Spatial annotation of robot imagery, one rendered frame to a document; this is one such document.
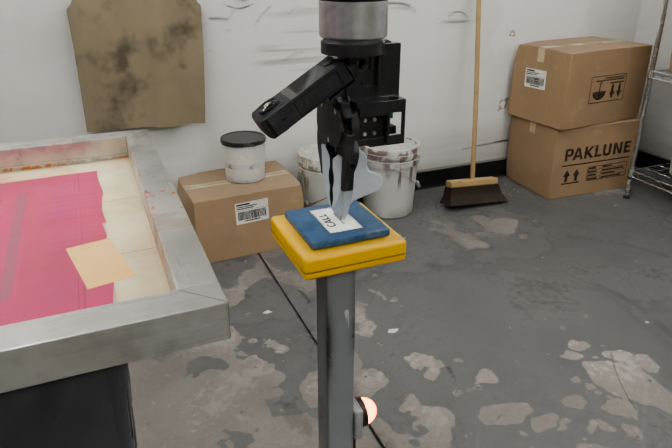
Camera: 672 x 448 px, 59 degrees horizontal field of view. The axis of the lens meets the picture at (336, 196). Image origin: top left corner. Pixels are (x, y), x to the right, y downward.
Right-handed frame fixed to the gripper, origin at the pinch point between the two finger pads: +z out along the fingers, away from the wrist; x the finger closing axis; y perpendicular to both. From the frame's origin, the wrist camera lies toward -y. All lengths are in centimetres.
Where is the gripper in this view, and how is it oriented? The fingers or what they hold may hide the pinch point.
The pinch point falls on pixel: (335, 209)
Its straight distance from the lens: 72.1
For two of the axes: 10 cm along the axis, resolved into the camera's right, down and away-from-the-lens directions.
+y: 9.2, -1.5, 3.6
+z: 0.0, 9.2, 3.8
